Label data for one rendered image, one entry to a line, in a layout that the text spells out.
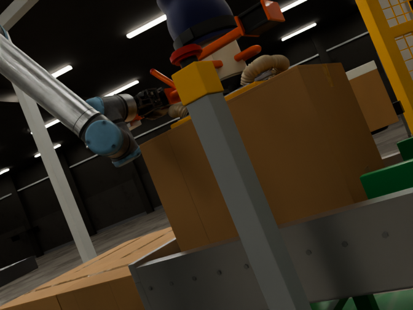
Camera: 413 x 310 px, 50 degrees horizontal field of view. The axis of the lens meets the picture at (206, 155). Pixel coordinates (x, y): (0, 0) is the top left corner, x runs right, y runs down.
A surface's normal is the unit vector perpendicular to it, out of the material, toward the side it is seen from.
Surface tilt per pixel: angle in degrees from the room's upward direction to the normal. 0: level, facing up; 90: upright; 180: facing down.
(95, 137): 90
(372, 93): 90
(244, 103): 90
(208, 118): 90
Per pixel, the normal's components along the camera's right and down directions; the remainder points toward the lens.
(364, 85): -0.25, 0.07
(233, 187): -0.54, 0.19
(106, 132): 0.00, -0.04
